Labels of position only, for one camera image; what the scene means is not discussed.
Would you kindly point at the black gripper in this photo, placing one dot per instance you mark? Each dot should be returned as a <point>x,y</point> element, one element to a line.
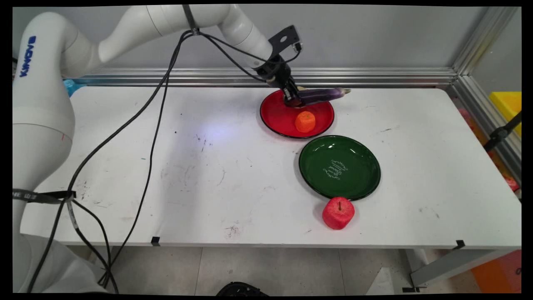
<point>277,73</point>

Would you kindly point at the purple toy eggplant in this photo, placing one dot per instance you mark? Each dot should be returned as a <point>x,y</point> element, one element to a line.
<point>320,95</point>

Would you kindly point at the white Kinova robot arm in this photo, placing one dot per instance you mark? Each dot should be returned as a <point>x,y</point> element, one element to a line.
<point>46,104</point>

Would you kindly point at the red plate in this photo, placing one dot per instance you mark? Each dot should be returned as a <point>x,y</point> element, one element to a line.
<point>281,121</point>

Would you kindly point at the orange toy carrot piece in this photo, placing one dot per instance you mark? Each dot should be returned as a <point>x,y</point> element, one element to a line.
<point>305,122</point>

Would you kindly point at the green plate with white print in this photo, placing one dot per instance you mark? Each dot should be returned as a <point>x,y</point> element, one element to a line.
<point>339,166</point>

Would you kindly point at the red toy apple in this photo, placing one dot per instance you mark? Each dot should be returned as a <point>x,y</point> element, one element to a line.
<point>338,213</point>

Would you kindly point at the black tape marker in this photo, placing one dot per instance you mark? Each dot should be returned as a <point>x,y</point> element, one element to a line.
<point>459,244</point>
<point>155,241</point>

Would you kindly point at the black round floor object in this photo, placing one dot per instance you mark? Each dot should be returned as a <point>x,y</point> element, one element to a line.
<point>241,289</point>

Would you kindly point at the black stand pole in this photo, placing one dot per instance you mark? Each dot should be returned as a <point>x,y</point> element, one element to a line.
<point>499,134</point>

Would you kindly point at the yellow plastic box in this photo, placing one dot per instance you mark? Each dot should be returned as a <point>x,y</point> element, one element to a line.
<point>506,106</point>

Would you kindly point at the blue foam floor mat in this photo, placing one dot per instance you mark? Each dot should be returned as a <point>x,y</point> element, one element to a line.
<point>71,86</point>

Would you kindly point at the grey metal table leg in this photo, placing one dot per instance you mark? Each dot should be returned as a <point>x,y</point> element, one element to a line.
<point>449,266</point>

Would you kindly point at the small red floor object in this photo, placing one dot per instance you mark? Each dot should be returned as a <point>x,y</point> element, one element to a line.
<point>510,183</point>

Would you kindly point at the orange bin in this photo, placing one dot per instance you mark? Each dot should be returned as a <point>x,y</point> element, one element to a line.
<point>497,271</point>

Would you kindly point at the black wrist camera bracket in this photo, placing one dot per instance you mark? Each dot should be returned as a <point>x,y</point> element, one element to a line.
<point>285,38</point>

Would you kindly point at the horizontal aluminium frame rail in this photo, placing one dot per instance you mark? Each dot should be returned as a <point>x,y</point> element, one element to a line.
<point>354,77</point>

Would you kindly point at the sloping aluminium side rail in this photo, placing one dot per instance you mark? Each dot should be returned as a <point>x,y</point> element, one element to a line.
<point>487,116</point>

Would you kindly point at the upright aluminium frame post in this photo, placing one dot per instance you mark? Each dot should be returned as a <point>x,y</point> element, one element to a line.
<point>483,39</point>

